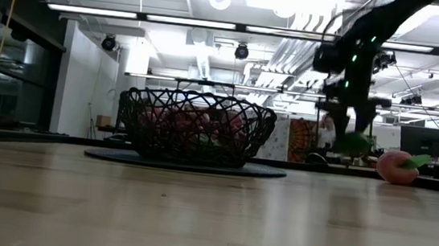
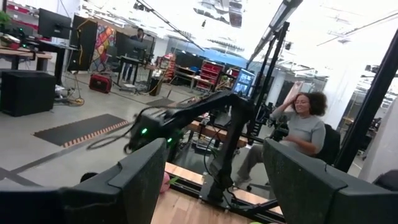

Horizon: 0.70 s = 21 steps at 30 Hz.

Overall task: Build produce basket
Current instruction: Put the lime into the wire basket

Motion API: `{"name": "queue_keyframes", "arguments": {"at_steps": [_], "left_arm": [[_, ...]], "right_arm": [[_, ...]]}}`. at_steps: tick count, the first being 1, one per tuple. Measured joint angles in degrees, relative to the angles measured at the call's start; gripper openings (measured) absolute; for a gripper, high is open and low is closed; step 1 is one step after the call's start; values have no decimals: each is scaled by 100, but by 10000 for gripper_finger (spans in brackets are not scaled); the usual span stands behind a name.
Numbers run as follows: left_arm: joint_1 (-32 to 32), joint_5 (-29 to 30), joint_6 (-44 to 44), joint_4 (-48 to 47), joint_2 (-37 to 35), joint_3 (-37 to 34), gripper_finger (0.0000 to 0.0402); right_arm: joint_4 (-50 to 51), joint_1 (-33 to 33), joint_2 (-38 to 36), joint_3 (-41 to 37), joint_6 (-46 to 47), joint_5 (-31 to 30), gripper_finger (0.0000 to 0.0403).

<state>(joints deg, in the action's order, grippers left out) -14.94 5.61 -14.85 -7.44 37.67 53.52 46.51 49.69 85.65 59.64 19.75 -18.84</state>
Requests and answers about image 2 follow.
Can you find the wooden desk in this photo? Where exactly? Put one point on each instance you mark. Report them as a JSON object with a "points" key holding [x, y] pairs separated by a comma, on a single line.
{"points": [[21, 53]]}

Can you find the black computer monitor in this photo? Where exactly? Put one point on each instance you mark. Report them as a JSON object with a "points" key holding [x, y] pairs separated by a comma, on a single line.
{"points": [[54, 23]]}

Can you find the person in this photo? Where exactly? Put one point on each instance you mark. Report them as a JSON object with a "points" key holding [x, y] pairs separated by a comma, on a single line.
{"points": [[306, 130], [138, 37]]}

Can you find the colourful patterned wall hanging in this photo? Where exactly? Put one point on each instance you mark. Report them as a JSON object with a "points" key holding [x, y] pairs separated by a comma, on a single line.
{"points": [[102, 46]]}

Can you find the black striped-edge floor mat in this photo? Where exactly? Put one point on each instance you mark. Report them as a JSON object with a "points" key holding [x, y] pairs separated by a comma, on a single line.
{"points": [[77, 129]]}

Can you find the red storage shelf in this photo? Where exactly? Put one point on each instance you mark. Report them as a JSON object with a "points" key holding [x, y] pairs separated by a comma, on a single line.
{"points": [[211, 74]]}

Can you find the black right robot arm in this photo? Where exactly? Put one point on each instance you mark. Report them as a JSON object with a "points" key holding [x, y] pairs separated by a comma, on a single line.
{"points": [[237, 124]]}

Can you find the large black box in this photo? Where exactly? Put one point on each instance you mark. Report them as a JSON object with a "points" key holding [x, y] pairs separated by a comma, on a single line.
{"points": [[26, 93]]}

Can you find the black device on stand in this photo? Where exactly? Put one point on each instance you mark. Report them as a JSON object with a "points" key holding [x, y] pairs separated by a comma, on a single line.
{"points": [[280, 130]]}

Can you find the lit screen monitor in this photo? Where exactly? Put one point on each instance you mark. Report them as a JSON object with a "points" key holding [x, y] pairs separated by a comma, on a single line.
{"points": [[244, 83]]}

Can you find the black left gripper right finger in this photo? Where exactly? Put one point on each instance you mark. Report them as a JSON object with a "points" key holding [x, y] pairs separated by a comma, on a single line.
{"points": [[304, 193]]}

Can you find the red equipment case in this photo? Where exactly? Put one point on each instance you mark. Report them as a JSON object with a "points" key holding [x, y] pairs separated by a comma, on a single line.
{"points": [[100, 83]]}

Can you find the tall black panel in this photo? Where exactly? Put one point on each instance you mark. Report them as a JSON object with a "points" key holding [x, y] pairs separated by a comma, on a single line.
{"points": [[84, 43]]}

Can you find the black office chair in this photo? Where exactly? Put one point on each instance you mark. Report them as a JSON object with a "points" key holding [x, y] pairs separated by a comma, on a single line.
{"points": [[329, 144]]}

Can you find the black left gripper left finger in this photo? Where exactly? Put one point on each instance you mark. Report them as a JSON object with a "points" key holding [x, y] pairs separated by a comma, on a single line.
{"points": [[133, 186]]}

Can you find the black table edge rail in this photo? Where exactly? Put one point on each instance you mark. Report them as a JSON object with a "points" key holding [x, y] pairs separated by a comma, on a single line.
{"points": [[248, 211]]}

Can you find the black slanted frame post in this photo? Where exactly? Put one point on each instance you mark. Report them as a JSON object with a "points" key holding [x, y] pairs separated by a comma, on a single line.
{"points": [[367, 105]]}

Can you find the black frame post with light bar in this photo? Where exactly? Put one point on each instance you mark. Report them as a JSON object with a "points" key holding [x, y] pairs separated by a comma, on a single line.
{"points": [[273, 49]]}

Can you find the green potted plant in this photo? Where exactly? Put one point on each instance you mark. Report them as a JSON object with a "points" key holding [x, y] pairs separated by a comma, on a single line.
{"points": [[4, 19]]}

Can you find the black desk with monitor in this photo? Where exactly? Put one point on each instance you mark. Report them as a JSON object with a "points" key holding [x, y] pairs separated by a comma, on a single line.
{"points": [[133, 46]]}

